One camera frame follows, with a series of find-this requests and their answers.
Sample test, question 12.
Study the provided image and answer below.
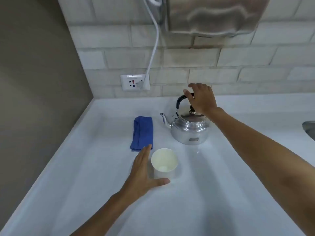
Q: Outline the person's left hand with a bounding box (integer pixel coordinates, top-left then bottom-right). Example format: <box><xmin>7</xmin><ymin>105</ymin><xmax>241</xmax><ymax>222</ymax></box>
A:
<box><xmin>119</xmin><ymin>144</ymin><xmax>171</xmax><ymax>200</ymax></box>

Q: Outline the person's right hand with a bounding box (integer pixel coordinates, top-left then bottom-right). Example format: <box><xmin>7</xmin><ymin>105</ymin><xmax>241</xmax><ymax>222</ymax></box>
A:
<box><xmin>183</xmin><ymin>83</ymin><xmax>218</xmax><ymax>121</ymax></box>

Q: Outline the white paper cup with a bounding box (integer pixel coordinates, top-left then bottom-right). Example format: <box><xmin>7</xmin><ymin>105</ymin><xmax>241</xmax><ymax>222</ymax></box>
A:
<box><xmin>151</xmin><ymin>148</ymin><xmax>179</xmax><ymax>180</ymax></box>

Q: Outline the silver metal kettle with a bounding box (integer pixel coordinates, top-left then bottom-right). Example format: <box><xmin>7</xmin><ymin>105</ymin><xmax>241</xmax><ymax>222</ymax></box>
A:
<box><xmin>160</xmin><ymin>93</ymin><xmax>210</xmax><ymax>146</ymax></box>

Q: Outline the blue cloth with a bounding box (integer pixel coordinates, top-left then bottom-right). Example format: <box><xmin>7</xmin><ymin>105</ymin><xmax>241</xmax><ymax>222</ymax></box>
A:
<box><xmin>130</xmin><ymin>116</ymin><xmax>154</xmax><ymax>152</ymax></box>

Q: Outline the person's right forearm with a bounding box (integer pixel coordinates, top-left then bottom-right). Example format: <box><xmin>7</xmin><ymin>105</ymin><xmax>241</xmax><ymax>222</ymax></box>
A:
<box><xmin>208</xmin><ymin>107</ymin><xmax>315</xmax><ymax>236</ymax></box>

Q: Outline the white countertop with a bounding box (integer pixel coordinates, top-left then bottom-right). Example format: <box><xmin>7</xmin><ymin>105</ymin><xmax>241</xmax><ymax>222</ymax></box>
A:
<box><xmin>0</xmin><ymin>93</ymin><xmax>315</xmax><ymax>236</ymax></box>

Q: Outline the white wall socket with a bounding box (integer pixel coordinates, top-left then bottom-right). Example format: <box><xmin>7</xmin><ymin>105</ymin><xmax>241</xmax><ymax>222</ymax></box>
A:
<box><xmin>120</xmin><ymin>74</ymin><xmax>150</xmax><ymax>91</ymax></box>

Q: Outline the white power cable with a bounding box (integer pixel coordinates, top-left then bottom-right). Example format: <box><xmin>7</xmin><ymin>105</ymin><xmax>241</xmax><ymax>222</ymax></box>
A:
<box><xmin>142</xmin><ymin>0</ymin><xmax>163</xmax><ymax>81</ymax></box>

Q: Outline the steel wall hand dryer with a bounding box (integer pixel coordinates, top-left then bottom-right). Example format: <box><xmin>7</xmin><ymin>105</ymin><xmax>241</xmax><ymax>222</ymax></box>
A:
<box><xmin>164</xmin><ymin>0</ymin><xmax>271</xmax><ymax>38</ymax></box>

